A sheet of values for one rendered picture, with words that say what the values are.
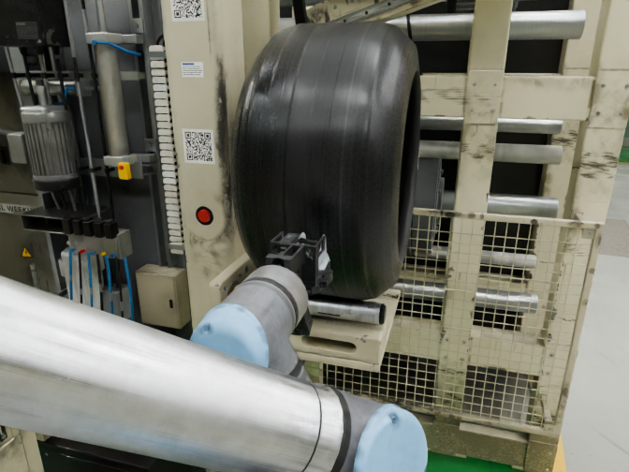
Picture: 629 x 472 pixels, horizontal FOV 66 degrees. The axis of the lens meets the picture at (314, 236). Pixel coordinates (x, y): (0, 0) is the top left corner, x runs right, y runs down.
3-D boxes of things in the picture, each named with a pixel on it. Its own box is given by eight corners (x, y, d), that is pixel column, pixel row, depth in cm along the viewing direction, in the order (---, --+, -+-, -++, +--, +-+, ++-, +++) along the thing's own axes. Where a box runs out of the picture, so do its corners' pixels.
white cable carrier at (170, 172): (170, 253, 119) (148, 45, 103) (181, 245, 123) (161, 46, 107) (186, 255, 117) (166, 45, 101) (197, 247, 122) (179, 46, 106)
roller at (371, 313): (237, 294, 112) (228, 307, 109) (234, 279, 110) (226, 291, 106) (386, 315, 103) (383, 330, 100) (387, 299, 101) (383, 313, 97)
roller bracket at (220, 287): (211, 323, 106) (208, 283, 103) (275, 258, 142) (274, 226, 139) (225, 325, 105) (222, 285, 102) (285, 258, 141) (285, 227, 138)
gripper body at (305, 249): (329, 234, 74) (304, 262, 63) (327, 286, 76) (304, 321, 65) (281, 228, 76) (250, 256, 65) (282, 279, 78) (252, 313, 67)
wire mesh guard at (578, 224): (285, 387, 172) (280, 198, 149) (286, 383, 174) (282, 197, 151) (559, 438, 149) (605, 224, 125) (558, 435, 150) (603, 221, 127)
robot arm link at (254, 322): (209, 415, 52) (164, 337, 51) (254, 354, 64) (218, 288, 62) (279, 395, 49) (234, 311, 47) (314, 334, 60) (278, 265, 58)
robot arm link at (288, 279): (299, 346, 61) (229, 333, 64) (310, 327, 66) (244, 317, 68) (299, 281, 58) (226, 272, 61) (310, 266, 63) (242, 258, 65)
